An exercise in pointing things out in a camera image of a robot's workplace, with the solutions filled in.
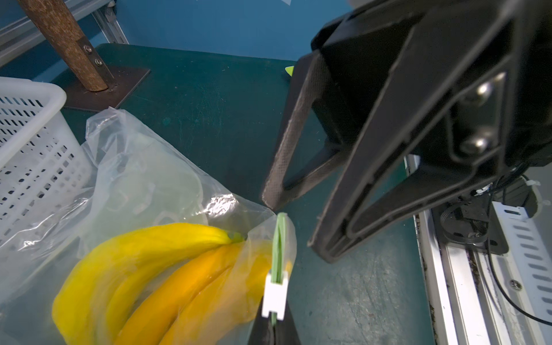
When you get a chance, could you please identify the yellow banana bunch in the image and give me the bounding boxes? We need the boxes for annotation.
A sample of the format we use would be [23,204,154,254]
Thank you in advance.
[52,223,274,344]

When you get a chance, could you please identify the dark square tree base plate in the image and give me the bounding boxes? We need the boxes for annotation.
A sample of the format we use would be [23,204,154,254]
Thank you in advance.
[60,66,150,112]

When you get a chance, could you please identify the green toy shovel yellow handle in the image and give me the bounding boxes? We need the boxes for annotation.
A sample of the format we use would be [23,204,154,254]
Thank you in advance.
[285,66,294,77]

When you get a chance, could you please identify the clear zip-top bag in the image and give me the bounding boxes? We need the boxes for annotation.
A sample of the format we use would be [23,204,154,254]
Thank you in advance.
[1,109,297,344]

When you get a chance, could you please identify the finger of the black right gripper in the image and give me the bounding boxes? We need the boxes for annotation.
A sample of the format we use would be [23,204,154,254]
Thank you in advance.
[261,50,349,211]

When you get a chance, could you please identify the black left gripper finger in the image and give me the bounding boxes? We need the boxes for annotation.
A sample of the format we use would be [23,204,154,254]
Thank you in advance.
[248,303,301,345]

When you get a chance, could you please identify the aluminium back frame rail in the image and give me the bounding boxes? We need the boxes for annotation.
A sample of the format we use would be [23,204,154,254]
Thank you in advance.
[1,0,109,66]

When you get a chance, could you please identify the artificial pink blossom tree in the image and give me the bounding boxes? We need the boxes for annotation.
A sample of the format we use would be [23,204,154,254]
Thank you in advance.
[19,0,111,91]

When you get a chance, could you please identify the aluminium front rail bed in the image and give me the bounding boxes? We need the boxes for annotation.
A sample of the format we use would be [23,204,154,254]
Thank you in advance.
[414,192,551,344]

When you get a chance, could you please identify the white perforated plastic basket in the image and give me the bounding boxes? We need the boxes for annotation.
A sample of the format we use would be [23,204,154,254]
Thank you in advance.
[1,77,93,260]

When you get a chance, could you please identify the white zip slider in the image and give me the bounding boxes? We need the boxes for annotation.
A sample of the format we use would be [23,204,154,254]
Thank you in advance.
[261,271,289,321]

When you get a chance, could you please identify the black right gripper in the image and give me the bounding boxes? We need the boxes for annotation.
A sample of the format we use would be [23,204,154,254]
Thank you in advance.
[307,0,552,265]

